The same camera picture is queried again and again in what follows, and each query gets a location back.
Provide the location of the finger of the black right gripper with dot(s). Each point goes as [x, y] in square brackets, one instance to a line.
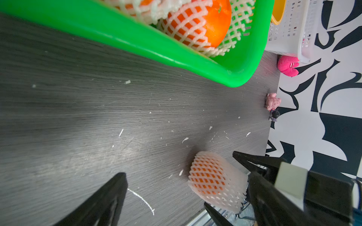
[218, 219]

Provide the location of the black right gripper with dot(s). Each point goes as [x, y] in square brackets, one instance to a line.
[326, 198]

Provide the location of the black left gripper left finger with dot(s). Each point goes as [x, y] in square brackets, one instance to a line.
[103, 208]

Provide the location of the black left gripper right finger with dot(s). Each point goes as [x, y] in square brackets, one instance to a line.
[272, 208]

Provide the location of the white foam net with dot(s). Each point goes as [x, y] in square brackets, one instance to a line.
[234, 197]

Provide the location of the orange being unwrapped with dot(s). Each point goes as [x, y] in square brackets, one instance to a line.
[206, 177]

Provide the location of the small black figurine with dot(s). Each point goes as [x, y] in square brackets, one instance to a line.
[274, 115]

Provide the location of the small pink pig toy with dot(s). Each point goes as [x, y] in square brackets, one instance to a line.
[272, 101]

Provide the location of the pink white plush doll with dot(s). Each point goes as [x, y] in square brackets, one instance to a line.
[287, 65]

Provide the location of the green plastic basket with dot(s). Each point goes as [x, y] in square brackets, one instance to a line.
[97, 21]

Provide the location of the white perforated plastic basket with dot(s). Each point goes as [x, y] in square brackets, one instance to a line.
[295, 34]

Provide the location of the netted orange front right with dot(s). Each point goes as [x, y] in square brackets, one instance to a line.
[211, 28]

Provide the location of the netted orange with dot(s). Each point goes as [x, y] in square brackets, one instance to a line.
[211, 28]
[147, 11]

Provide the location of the yellow plastic tub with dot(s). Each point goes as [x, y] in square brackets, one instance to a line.
[278, 11]

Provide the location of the netted orange front middle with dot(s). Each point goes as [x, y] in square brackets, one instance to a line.
[147, 11]

